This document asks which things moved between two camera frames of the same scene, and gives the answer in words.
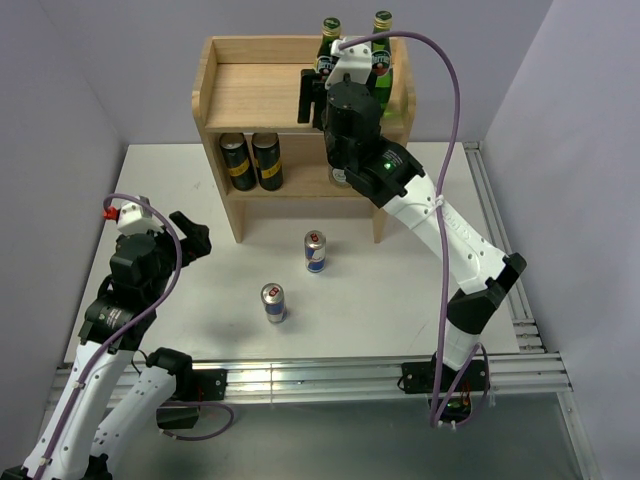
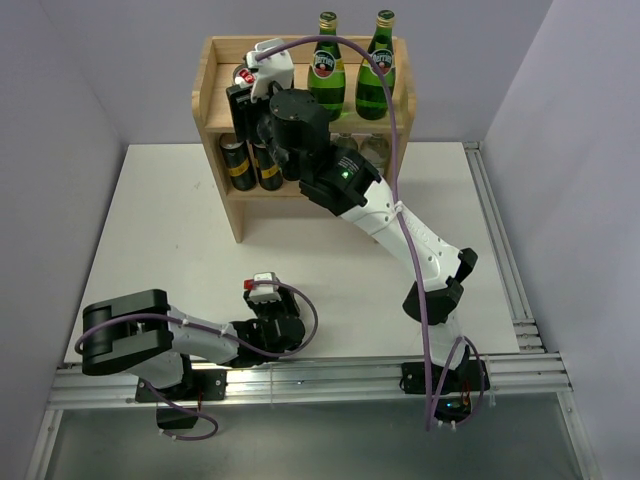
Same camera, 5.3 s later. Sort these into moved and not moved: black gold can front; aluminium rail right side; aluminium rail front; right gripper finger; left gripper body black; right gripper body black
Moved: right gripper body black; left gripper body black; right gripper finger
Not moved: aluminium rail right side; black gold can front; aluminium rail front
